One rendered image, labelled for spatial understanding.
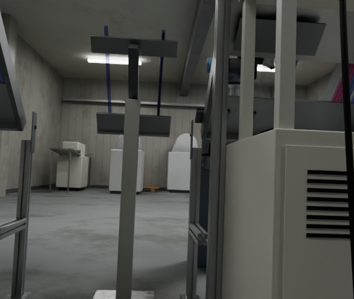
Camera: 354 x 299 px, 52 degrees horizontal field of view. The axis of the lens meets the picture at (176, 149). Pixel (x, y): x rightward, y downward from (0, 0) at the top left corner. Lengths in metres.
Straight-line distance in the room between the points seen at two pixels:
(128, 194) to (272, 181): 0.90
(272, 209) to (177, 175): 8.75
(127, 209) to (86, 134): 9.15
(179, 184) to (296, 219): 8.76
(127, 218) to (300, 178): 0.94
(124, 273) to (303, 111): 0.99
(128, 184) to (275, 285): 0.91
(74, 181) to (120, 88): 3.27
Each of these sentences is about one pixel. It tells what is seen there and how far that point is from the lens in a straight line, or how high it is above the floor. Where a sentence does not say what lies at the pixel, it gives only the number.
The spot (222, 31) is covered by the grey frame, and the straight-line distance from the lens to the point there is 1.16.
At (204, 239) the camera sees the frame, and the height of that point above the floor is 0.30.
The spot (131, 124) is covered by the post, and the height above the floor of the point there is 0.72.
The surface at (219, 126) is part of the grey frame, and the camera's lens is 1.09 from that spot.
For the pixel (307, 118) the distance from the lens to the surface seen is 1.67.
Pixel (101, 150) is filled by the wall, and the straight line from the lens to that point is 10.49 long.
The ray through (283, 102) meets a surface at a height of 0.67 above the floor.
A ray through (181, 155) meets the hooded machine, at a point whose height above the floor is 0.95.
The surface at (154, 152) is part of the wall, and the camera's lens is 10.35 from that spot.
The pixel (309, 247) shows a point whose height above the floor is 0.41.
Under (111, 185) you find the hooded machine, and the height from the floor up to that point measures 0.18.
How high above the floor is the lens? 0.53
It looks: 4 degrees up
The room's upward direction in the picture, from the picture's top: 2 degrees clockwise
